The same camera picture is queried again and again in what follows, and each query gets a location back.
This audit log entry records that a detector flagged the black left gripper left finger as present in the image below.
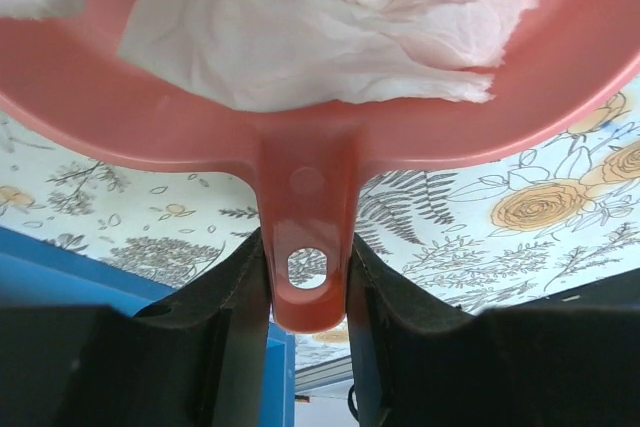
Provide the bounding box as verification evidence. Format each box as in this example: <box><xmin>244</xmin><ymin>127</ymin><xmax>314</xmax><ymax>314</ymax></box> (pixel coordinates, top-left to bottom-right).
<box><xmin>1</xmin><ymin>233</ymin><xmax>271</xmax><ymax>426</ymax></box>

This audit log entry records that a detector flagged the blue pink yellow shelf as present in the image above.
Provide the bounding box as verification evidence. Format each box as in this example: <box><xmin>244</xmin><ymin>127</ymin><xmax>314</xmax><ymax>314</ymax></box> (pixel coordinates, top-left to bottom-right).
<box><xmin>1</xmin><ymin>230</ymin><xmax>294</xmax><ymax>426</ymax></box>

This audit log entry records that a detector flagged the pink dustpan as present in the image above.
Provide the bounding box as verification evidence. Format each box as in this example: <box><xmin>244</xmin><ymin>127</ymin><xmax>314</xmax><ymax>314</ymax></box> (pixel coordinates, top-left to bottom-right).
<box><xmin>1</xmin><ymin>0</ymin><xmax>639</xmax><ymax>333</ymax></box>

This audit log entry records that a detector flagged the aluminium rail frame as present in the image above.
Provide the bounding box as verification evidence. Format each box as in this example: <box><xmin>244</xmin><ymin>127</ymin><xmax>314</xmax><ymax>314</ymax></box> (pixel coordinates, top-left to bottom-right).
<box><xmin>295</xmin><ymin>356</ymin><xmax>353</xmax><ymax>395</ymax></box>

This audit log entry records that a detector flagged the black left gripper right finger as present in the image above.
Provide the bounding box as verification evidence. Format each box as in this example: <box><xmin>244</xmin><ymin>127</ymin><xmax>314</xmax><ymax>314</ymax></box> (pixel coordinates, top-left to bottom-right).
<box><xmin>347</xmin><ymin>239</ymin><xmax>639</xmax><ymax>426</ymax></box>

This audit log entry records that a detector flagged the floral table mat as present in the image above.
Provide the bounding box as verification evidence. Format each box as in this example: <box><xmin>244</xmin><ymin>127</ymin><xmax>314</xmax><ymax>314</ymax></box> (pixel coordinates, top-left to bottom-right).
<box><xmin>1</xmin><ymin>83</ymin><xmax>639</xmax><ymax>313</ymax></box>

